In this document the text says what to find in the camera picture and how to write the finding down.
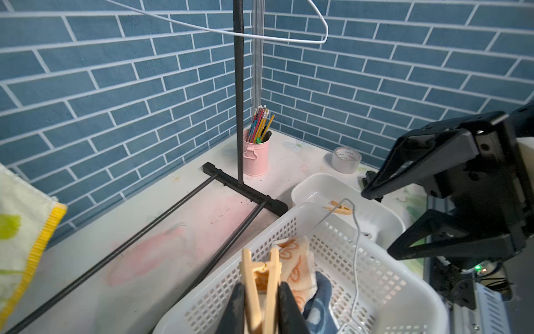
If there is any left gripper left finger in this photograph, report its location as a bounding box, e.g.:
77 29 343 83
215 283 246 334

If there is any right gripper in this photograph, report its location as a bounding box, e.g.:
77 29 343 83
362 103 533 267

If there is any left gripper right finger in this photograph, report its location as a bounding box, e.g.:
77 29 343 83
278 282 310 334

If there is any blue patterned towel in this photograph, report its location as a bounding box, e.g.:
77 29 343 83
303 271 338 334

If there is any orange patterned towel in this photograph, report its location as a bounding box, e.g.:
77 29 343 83
271 237 318 314

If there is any wooden clothespin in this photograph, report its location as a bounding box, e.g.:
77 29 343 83
323 201 353 216
240 248 282 334

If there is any white wire hanger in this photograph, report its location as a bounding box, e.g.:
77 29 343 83
105 0 330 45
312 198 369 333

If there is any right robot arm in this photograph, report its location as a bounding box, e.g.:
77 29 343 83
362 104 533 308

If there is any white rectangular tray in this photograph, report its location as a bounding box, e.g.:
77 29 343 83
291 173 406 249

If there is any clear tape roll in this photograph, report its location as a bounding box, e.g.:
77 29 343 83
331 147 362 174

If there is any white perforated plastic basket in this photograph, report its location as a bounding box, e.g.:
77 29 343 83
154 203 449 333

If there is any black metal clothes rack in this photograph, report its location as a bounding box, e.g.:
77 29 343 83
8 1 289 333

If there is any pink pencil cup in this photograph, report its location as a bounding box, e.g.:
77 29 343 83
243 105 275 177

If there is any yellow green patterned towel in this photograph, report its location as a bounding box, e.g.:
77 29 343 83
1 166 68 326

